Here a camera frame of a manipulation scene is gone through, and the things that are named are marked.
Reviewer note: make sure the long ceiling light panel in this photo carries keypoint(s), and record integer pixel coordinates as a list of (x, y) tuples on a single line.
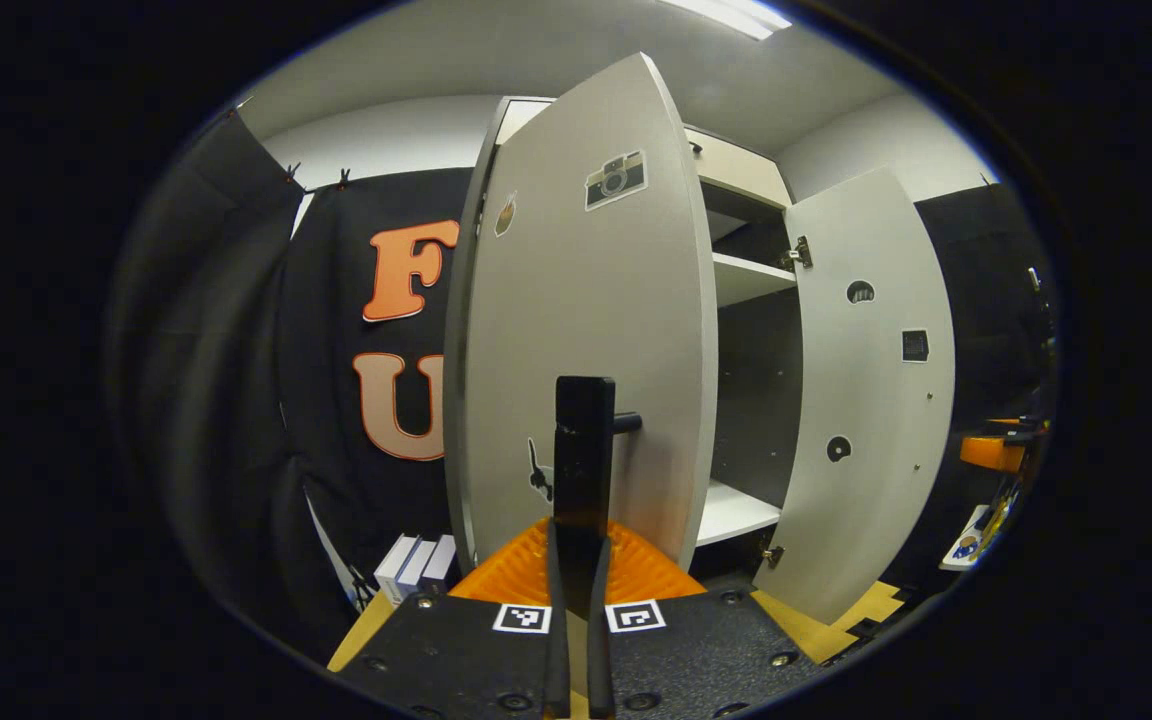
[(736, 12)]

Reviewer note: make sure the beige double-door shoe cabinet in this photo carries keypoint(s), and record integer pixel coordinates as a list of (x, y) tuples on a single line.
[(751, 280)]

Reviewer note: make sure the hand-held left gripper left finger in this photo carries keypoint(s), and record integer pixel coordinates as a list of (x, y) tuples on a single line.
[(558, 650)]

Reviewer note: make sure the metal door hinge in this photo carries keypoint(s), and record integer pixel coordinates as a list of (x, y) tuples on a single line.
[(772, 556), (800, 252)]

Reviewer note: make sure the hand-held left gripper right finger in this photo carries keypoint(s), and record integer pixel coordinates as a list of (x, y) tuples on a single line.
[(600, 660)]

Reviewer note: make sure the beige cabinet door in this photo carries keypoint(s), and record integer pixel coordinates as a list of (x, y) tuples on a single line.
[(576, 280), (866, 400)]

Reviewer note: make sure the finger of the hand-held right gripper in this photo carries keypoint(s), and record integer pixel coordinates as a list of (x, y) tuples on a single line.
[(991, 455)]

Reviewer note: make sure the black backdrop cloth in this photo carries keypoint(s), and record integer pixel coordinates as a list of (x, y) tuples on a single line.
[(216, 400)]

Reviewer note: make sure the grey-blue book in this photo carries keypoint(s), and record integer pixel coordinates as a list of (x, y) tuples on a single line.
[(414, 568)]

